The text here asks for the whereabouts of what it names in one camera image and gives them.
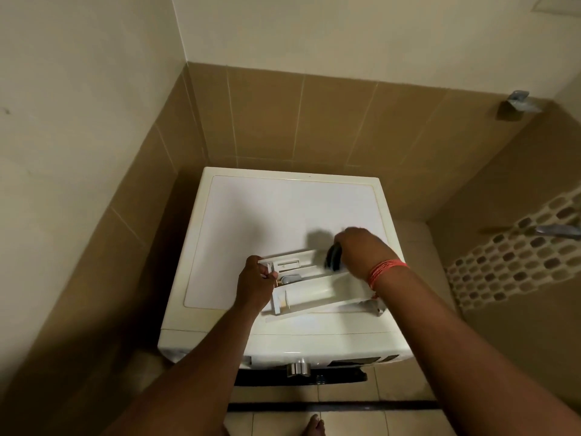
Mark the red thread wristband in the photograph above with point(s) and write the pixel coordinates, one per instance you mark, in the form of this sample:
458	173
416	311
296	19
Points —
383	270

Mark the white washing machine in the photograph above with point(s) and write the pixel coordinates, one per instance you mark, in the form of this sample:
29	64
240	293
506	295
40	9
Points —
272	208

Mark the person's right hand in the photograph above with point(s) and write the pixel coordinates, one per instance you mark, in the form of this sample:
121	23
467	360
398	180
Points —
363	254

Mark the person's left hand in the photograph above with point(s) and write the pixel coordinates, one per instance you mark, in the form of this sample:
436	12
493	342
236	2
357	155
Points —
254	286

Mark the person's left forearm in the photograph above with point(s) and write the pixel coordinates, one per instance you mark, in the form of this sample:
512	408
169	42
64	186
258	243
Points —
181	385

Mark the person's right foot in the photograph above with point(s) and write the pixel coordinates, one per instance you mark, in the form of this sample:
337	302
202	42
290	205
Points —
314	425

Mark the chrome wall hook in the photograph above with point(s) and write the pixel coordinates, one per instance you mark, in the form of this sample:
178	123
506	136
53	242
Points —
519	104

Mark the person's right forearm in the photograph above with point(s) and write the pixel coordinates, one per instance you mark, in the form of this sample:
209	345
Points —
476	358

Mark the blue cloth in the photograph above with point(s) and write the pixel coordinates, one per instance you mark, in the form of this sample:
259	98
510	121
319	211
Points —
333	257

